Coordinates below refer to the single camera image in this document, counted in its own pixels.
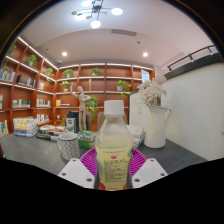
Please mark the small green-white drink carton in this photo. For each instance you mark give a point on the small green-white drink carton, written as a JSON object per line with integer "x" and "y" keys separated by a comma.
{"x": 70, "y": 125}

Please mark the round recessed ceiling light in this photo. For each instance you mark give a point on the round recessed ceiling light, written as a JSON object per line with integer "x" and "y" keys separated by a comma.
{"x": 64, "y": 53}
{"x": 145, "y": 54}

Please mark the white ceramic pitcher vase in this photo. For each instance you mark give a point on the white ceramic pitcher vase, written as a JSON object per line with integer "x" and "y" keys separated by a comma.
{"x": 156, "y": 128}

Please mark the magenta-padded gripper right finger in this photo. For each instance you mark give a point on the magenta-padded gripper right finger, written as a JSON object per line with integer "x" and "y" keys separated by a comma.
{"x": 148, "y": 171}

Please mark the clear yellow drink bottle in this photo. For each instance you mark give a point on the clear yellow drink bottle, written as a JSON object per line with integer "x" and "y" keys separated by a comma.
{"x": 114, "y": 146}

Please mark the stack of colourful books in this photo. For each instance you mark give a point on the stack of colourful books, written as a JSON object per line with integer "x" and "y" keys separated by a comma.
{"x": 25, "y": 126}

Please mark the green and white box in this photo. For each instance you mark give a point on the green and white box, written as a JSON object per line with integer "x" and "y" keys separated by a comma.
{"x": 87, "y": 139}

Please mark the flat stack of magazines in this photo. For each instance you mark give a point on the flat stack of magazines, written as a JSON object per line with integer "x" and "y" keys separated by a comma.
{"x": 50, "y": 130}

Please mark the wooden artist mannequin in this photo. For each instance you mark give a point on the wooden artist mannequin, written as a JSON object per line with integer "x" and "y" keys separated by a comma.
{"x": 81, "y": 103}

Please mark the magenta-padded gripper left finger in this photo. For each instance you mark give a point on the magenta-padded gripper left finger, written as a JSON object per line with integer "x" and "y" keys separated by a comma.
{"x": 76, "y": 173}

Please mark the white and pink flower bouquet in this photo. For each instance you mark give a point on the white and pink flower bouquet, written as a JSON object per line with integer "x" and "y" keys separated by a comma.
{"x": 150, "y": 91}

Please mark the white patterned mug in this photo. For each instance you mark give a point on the white patterned mug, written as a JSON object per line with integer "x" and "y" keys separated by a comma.
{"x": 69, "y": 146}

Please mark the ceiling lamp with round bulbs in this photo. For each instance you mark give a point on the ceiling lamp with round bulbs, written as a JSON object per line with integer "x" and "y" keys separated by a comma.
{"x": 95, "y": 24}

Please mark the wooden shelf unit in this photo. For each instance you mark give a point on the wooden shelf unit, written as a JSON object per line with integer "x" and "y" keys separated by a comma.
{"x": 106, "y": 86}

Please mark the ceiling air vent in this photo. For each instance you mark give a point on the ceiling air vent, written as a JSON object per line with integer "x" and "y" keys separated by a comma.
{"x": 124, "y": 32}

